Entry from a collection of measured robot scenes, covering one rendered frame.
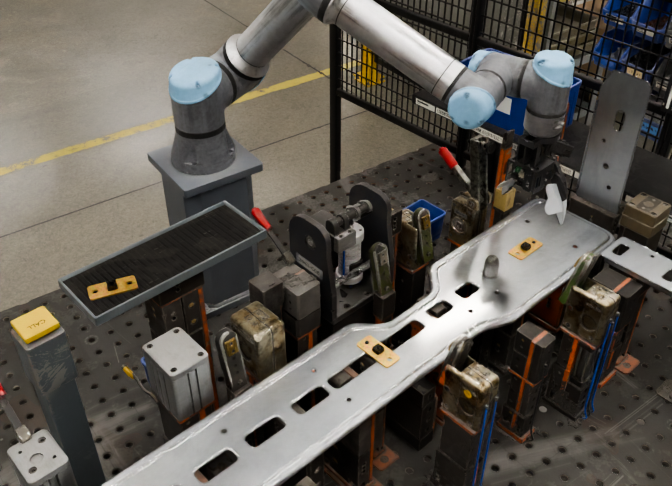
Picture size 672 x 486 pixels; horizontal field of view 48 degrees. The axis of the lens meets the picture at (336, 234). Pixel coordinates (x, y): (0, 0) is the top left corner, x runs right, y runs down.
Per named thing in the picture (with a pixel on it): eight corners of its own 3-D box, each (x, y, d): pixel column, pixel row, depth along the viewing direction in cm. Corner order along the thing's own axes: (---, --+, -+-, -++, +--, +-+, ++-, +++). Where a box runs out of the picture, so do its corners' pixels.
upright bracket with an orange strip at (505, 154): (481, 298, 201) (507, 133, 170) (477, 296, 201) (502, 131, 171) (488, 293, 202) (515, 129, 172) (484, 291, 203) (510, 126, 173)
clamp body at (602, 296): (575, 432, 166) (610, 316, 145) (531, 401, 173) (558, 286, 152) (598, 410, 171) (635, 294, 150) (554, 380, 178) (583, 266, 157)
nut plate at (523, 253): (521, 260, 166) (521, 256, 165) (506, 252, 168) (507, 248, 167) (543, 244, 170) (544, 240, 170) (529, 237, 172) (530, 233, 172)
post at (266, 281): (273, 428, 167) (263, 291, 143) (259, 415, 170) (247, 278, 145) (291, 416, 169) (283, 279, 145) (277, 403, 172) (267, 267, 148)
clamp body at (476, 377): (463, 520, 149) (483, 403, 128) (417, 480, 156) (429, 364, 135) (492, 492, 154) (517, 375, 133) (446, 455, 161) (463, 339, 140)
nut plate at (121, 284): (90, 301, 132) (88, 296, 131) (86, 287, 134) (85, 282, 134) (138, 288, 134) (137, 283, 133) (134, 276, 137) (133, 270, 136)
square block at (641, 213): (619, 334, 190) (656, 218, 168) (591, 318, 195) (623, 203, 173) (636, 319, 194) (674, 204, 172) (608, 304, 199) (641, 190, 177)
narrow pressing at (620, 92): (616, 215, 179) (652, 84, 159) (574, 195, 186) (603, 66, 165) (617, 214, 179) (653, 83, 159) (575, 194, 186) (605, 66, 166)
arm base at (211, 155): (161, 154, 182) (155, 117, 176) (217, 135, 189) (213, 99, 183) (190, 182, 172) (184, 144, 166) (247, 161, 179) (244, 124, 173)
